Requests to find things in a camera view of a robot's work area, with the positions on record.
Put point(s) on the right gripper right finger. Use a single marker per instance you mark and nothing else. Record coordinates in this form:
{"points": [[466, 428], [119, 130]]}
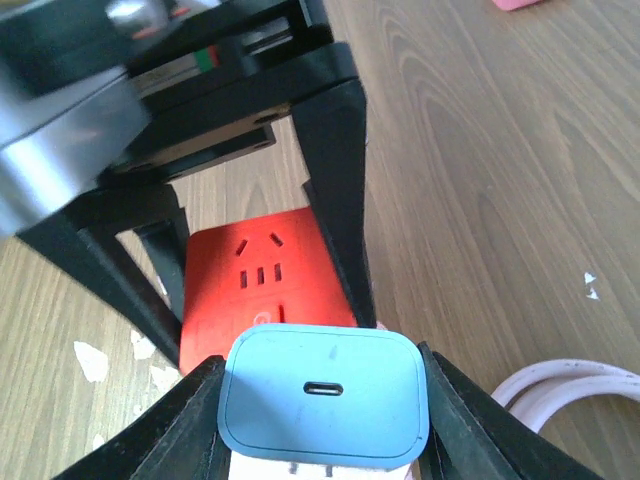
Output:
{"points": [[472, 437]]}

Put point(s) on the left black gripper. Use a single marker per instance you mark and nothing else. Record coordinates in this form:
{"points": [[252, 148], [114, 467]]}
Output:
{"points": [[226, 66]]}

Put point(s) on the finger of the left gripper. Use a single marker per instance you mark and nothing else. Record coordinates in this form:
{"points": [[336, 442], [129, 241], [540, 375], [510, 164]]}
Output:
{"points": [[81, 240], [331, 132]]}

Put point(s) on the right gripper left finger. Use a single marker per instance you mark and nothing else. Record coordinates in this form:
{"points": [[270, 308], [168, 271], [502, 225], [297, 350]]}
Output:
{"points": [[177, 438]]}

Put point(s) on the blue usb charger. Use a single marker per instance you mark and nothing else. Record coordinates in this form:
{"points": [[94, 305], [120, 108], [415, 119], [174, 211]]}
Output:
{"points": [[353, 397]]}

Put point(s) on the red cube socket adapter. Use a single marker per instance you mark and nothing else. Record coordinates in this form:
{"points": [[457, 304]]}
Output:
{"points": [[269, 269]]}

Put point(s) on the pink square plug adapter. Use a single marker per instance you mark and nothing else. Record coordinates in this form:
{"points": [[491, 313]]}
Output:
{"points": [[512, 5]]}

